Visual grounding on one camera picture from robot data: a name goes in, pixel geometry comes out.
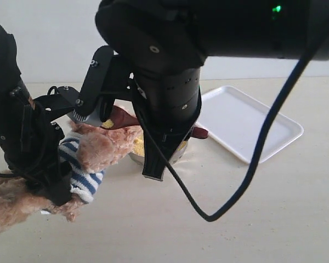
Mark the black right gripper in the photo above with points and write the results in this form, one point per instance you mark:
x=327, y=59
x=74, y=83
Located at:
x=167, y=104

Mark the dark red wooden spoon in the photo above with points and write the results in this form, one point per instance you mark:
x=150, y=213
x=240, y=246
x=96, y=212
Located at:
x=120, y=118

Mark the brown teddy bear striped shirt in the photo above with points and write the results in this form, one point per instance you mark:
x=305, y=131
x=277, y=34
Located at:
x=89, y=151

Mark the yellow millet grains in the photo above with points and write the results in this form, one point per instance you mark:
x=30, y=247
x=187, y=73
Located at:
x=139, y=149

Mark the steel bowl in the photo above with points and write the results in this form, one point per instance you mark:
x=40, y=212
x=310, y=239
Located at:
x=140, y=160

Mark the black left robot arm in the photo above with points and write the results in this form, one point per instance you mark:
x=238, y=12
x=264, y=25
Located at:
x=11, y=83

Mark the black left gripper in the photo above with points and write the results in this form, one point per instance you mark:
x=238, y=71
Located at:
x=33, y=139

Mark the white plastic tray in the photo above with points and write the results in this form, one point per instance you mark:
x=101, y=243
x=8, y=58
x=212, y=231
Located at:
x=234, y=120

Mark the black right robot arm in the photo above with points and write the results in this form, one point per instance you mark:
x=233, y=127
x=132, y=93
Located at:
x=155, y=49

